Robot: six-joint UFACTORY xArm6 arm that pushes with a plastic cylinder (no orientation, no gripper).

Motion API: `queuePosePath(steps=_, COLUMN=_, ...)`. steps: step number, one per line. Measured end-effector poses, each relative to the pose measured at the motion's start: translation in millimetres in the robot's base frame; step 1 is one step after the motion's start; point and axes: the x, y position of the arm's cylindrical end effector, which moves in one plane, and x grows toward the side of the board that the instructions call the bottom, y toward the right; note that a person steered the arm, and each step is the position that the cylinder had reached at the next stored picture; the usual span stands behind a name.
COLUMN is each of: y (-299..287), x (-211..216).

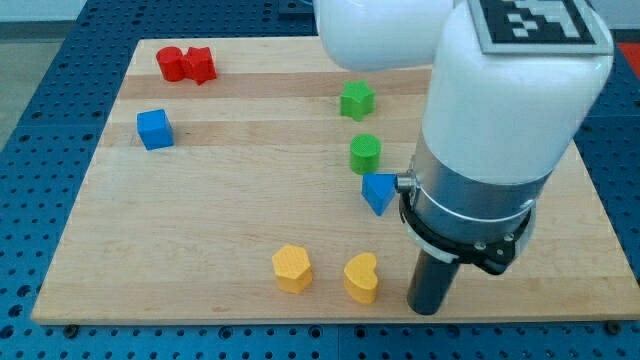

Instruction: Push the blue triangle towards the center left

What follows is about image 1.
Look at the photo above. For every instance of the blue triangle block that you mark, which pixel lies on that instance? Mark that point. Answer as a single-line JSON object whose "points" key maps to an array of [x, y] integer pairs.
{"points": [[378, 189]]}

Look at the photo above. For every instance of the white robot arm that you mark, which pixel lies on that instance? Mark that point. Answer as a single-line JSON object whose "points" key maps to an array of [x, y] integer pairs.
{"points": [[511, 83]]}

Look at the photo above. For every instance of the green cylinder block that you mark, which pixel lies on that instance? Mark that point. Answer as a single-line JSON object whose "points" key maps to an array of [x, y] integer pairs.
{"points": [[365, 150]]}

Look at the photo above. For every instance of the wooden board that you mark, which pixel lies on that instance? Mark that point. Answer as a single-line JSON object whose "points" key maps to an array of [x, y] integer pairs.
{"points": [[185, 234]]}

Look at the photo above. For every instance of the green star block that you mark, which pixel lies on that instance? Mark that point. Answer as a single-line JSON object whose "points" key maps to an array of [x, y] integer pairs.
{"points": [[356, 100]]}

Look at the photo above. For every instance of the yellow hexagon block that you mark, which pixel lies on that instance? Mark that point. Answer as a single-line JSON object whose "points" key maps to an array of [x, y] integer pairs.
{"points": [[292, 269]]}

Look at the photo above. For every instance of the yellow heart block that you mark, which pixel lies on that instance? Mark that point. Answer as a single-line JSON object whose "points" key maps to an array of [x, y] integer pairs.
{"points": [[360, 278]]}

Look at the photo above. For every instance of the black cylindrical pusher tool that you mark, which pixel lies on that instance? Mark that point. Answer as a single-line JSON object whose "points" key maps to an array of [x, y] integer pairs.
{"points": [[430, 283]]}

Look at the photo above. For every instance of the red star block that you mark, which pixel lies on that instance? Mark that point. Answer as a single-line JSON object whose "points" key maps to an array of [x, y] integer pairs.
{"points": [[198, 65]]}

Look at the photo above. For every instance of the blue cube block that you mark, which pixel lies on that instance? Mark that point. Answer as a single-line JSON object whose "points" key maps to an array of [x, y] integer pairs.
{"points": [[154, 129]]}

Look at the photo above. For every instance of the red cylinder block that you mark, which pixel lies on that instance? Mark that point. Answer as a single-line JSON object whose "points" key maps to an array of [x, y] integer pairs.
{"points": [[169, 60]]}

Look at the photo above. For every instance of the black white fiducial marker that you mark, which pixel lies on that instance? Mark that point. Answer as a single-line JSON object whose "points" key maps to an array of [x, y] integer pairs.
{"points": [[539, 27]]}

